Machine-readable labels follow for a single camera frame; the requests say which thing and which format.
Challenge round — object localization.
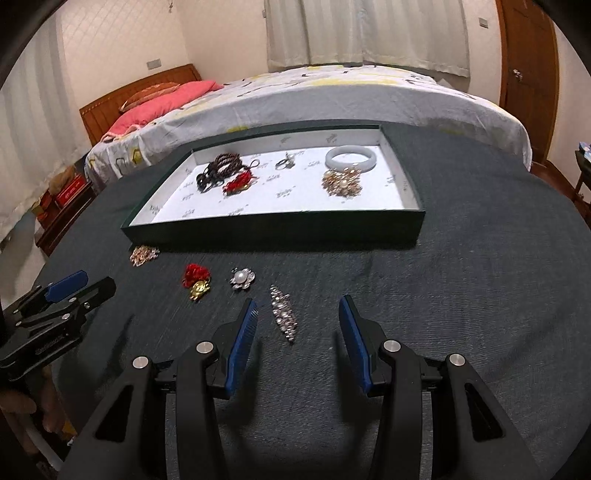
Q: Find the wooden door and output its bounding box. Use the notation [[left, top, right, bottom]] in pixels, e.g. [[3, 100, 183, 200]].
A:
[[496, 0, 561, 164]]

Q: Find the dark grey tablecloth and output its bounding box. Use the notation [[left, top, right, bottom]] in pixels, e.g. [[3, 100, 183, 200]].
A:
[[0, 122, 591, 480]]

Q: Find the bed with patterned sheet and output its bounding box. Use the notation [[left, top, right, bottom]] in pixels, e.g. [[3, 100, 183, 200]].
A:
[[88, 65, 532, 195]]

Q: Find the brown stuffed toy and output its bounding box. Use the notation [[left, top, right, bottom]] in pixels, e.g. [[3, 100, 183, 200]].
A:
[[48, 167, 77, 192]]

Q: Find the long crystal brooch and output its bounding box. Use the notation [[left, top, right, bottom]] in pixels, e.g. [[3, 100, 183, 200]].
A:
[[269, 285, 297, 343]]

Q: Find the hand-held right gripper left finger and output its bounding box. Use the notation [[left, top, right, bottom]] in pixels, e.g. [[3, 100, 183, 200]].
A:
[[58, 298, 259, 480]]

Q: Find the white window curtain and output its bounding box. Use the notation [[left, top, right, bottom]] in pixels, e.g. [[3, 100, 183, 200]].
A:
[[264, 0, 471, 77]]

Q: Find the dark green cardboard tray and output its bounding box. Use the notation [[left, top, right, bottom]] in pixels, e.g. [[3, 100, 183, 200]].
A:
[[121, 124, 426, 252]]

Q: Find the round gold pearl brooch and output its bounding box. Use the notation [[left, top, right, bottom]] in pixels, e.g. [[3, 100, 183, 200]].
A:
[[322, 168, 365, 198]]

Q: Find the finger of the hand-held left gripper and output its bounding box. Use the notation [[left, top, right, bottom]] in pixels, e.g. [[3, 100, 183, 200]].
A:
[[18, 277, 117, 330], [7, 270, 89, 319]]

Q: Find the pink gold rhinestone brooch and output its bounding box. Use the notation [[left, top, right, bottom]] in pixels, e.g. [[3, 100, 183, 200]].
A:
[[129, 246, 160, 267]]

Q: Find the wooden headboard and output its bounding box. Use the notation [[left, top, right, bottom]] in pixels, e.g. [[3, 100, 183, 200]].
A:
[[79, 65, 204, 146]]

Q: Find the pink pillow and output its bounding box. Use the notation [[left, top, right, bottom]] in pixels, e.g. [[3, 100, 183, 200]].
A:
[[111, 80, 225, 137]]

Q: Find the person's left hand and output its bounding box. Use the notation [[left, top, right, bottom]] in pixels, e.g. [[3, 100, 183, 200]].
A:
[[0, 364, 65, 455]]

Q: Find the white side curtain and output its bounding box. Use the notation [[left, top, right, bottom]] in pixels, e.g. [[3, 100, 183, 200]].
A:
[[0, 32, 90, 241]]

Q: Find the black bead bracelet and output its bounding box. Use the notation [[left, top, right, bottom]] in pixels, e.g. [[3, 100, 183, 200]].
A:
[[196, 158, 260, 193]]

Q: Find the pale jade bangle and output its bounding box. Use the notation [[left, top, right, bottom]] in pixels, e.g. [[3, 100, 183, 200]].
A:
[[324, 145, 378, 174]]

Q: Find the orange patterned pillow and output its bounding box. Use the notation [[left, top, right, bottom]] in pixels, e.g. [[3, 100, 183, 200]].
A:
[[119, 82, 181, 114]]

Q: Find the wooden chair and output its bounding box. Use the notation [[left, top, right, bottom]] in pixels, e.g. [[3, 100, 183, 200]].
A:
[[573, 143, 591, 204]]

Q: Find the dark red bead necklace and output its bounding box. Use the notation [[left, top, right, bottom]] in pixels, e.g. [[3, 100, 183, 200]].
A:
[[206, 152, 243, 178]]

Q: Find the red tassel gold charm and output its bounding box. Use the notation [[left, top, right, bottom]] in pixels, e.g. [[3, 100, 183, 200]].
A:
[[222, 170, 259, 197], [182, 263, 213, 302]]

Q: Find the red gift box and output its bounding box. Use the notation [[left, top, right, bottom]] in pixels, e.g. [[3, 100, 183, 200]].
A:
[[54, 181, 88, 208]]

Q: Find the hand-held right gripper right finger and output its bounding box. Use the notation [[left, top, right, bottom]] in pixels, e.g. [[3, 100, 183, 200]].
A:
[[338, 294, 546, 480]]

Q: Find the silver flower pearl brooch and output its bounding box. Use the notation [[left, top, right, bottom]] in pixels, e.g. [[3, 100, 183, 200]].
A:
[[229, 267, 256, 291]]

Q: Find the wooden nightstand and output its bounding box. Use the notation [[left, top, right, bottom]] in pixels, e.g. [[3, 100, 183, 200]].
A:
[[34, 185, 98, 257]]

